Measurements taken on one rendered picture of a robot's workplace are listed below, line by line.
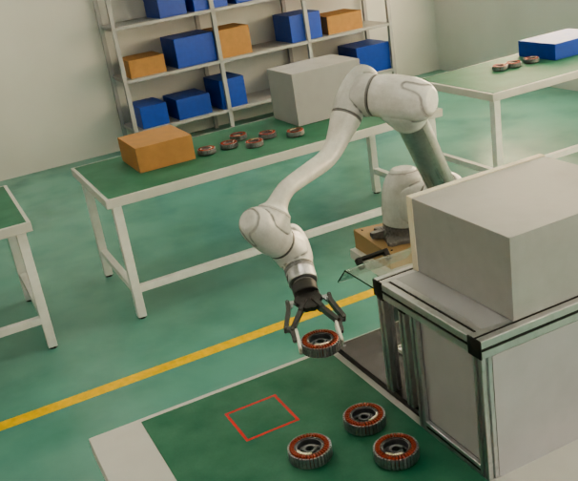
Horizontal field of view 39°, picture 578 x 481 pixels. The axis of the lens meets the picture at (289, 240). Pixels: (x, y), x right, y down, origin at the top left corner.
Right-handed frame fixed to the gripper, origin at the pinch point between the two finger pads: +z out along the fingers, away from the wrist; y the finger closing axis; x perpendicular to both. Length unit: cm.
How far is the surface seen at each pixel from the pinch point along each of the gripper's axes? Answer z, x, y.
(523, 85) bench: -258, -170, -205
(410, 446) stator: 39.6, 10.3, -12.6
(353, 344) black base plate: -8.7, -20.4, -12.8
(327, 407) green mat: 15.9, -8.1, 1.9
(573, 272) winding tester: 23, 47, -53
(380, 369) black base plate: 6.6, -11.1, -16.2
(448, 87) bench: -290, -190, -167
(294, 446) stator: 30.4, 4.1, 14.4
